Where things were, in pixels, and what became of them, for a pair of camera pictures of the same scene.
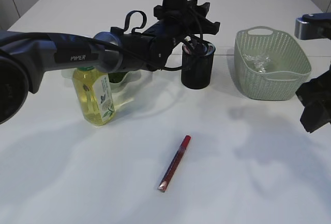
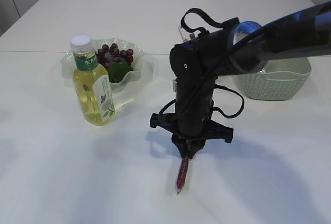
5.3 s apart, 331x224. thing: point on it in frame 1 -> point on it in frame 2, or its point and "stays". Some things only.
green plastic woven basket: x=268 y=65 stays
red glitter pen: x=174 y=163 -> x=183 y=167
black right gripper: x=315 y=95 -> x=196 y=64
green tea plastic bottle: x=93 y=88 stays
